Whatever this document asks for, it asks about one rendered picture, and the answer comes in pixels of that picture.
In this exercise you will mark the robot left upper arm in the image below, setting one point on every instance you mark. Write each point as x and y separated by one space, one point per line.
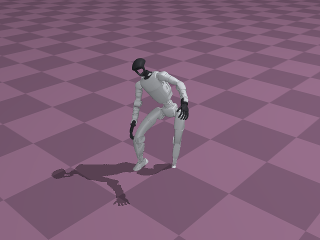
164 76

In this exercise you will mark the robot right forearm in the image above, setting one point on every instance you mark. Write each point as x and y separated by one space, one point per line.
135 113

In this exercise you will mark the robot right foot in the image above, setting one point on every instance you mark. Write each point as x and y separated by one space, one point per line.
138 166

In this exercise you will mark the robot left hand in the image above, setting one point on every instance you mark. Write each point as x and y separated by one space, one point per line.
184 109

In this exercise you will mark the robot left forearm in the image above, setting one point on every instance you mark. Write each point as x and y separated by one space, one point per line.
182 91

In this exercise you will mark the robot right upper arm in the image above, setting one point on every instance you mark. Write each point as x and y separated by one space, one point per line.
138 94

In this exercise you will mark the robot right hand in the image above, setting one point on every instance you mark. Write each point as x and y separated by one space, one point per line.
133 124

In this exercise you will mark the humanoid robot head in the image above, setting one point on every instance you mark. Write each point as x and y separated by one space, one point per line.
139 64

